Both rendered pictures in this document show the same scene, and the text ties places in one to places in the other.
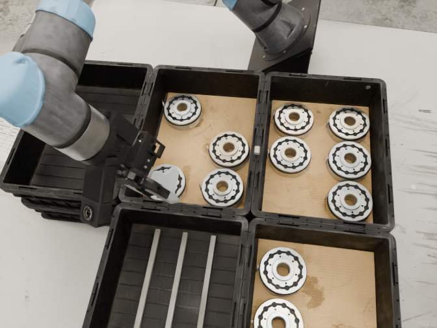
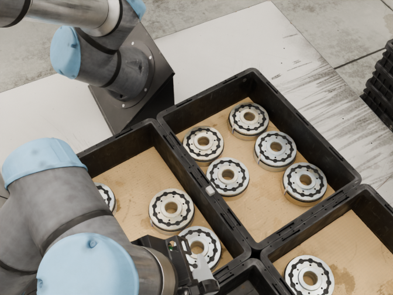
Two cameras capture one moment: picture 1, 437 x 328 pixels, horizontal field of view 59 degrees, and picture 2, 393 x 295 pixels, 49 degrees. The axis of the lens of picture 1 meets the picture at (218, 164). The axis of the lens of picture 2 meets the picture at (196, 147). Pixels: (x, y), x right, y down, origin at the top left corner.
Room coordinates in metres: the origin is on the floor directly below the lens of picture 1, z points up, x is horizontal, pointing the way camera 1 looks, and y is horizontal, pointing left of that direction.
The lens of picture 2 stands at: (0.19, 0.24, 1.74)
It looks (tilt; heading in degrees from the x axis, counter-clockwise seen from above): 57 degrees down; 310
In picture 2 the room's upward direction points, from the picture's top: 1 degrees clockwise
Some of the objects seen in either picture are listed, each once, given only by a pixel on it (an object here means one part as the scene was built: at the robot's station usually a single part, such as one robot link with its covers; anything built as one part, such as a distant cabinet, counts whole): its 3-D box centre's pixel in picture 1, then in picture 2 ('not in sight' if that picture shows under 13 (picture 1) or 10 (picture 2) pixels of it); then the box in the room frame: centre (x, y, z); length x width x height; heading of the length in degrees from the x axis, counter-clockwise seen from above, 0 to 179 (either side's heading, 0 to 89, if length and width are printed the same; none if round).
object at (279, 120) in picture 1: (294, 118); (203, 143); (0.55, -0.21, 0.86); 0.10 x 0.10 x 0.01
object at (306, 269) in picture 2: (283, 269); (309, 278); (0.17, -0.10, 0.86); 0.05 x 0.05 x 0.01
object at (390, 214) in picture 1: (322, 144); (254, 148); (0.43, -0.25, 0.92); 0.40 x 0.30 x 0.02; 164
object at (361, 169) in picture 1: (349, 159); (275, 148); (0.41, -0.32, 0.86); 0.10 x 0.10 x 0.01
